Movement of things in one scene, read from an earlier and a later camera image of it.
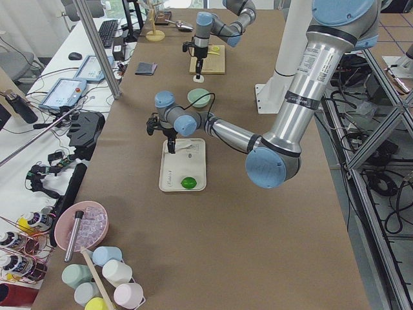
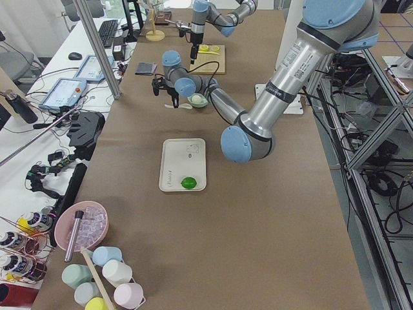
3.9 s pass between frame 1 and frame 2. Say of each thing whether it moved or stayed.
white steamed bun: moved
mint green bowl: stayed
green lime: stayed
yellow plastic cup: stayed
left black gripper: moved
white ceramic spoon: moved
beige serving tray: stayed
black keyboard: stayed
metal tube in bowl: stayed
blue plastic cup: stayed
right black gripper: moved
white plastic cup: stayed
